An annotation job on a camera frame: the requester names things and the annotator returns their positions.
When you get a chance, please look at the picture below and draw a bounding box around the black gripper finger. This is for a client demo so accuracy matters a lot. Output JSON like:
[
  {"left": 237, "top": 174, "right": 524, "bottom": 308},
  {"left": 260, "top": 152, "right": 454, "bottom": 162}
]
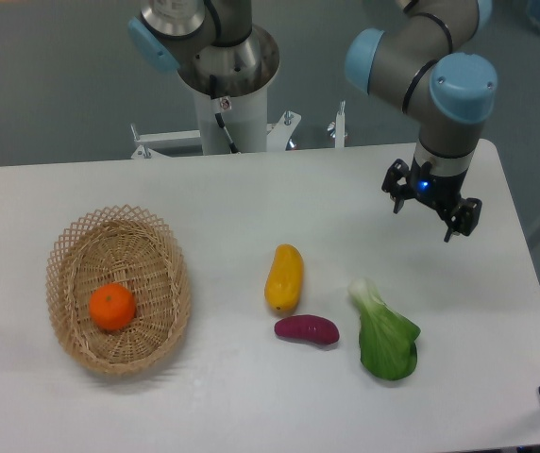
[
  {"left": 444, "top": 198, "right": 482, "bottom": 243},
  {"left": 381, "top": 159, "right": 412, "bottom": 214}
]

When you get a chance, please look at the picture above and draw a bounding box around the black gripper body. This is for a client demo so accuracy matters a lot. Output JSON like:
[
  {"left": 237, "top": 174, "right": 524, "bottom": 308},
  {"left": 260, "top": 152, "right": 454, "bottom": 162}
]
[{"left": 404, "top": 159, "right": 472, "bottom": 216}]

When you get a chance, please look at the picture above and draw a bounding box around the orange fruit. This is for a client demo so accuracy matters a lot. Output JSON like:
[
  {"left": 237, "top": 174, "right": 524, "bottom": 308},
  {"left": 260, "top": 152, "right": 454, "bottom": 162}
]
[{"left": 89, "top": 283, "right": 136, "bottom": 330}]

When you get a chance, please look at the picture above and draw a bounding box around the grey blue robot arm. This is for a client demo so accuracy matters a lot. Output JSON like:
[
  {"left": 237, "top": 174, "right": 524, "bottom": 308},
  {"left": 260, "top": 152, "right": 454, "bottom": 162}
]
[{"left": 127, "top": 1, "right": 498, "bottom": 236}]

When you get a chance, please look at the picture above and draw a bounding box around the woven wicker basket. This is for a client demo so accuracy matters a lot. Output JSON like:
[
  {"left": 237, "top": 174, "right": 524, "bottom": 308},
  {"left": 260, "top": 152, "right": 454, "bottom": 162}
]
[{"left": 46, "top": 205, "right": 191, "bottom": 376}]

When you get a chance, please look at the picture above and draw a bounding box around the yellow mango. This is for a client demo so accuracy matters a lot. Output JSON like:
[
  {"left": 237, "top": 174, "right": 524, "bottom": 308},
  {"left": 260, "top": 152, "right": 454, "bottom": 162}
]
[{"left": 264, "top": 243, "right": 304, "bottom": 313}]

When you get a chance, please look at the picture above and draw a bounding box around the green bok choy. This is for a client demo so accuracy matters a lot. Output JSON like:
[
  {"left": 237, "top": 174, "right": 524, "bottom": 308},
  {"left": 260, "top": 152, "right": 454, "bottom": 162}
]
[{"left": 347, "top": 278, "right": 421, "bottom": 381}]

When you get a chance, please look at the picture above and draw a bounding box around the purple sweet potato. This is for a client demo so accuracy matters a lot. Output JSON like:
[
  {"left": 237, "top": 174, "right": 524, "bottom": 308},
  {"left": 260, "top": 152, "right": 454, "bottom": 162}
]
[{"left": 274, "top": 314, "right": 340, "bottom": 346}]

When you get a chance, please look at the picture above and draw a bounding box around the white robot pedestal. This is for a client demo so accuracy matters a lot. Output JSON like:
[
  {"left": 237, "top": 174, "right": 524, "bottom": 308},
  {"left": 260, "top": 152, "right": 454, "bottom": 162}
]
[{"left": 129, "top": 87, "right": 348, "bottom": 159}]

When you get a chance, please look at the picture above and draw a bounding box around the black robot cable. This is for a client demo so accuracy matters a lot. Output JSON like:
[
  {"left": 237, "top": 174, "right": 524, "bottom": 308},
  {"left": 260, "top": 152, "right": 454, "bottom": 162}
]
[{"left": 208, "top": 74, "right": 241, "bottom": 155}]

